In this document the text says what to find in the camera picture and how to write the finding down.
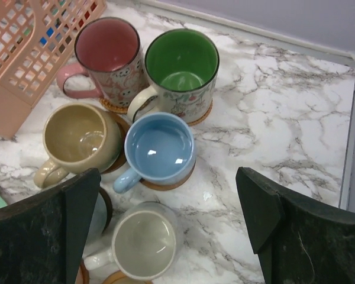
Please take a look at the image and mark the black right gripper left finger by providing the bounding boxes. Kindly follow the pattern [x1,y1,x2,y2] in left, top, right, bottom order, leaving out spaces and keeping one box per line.
[0,169,101,283]

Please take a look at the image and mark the tan brown mug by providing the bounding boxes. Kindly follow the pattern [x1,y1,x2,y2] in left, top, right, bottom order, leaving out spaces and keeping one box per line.
[34,103,122,189]

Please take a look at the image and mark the woven rattan coaster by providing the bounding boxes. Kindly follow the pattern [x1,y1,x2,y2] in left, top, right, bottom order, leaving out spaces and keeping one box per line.
[188,101,213,127]
[98,98,128,114]

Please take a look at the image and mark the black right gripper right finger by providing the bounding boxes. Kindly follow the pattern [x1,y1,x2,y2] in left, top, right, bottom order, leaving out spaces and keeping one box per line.
[235,167,355,283]

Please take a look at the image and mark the green mug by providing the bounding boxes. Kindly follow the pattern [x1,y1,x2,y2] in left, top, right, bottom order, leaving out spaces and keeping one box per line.
[127,28,220,124]

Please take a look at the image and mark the brown wooden ringed coaster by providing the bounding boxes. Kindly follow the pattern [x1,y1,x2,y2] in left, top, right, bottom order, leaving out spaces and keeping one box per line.
[140,164,196,191]

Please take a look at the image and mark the light orange wooden coaster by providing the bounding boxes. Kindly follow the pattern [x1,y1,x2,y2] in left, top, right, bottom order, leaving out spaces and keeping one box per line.
[75,261,89,284]

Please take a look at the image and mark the orange plastic desk organizer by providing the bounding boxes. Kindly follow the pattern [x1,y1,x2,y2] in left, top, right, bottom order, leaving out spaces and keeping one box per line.
[0,0,107,138]

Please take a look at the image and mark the light blue mug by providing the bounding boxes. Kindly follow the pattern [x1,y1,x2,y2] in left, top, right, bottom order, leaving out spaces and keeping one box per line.
[113,112,196,193]

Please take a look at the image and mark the maroon red mug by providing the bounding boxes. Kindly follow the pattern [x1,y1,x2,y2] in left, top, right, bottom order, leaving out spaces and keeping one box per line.
[56,17,149,108]

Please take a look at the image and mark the beige grey mug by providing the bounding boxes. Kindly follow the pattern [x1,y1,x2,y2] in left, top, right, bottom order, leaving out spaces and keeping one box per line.
[84,202,183,280]

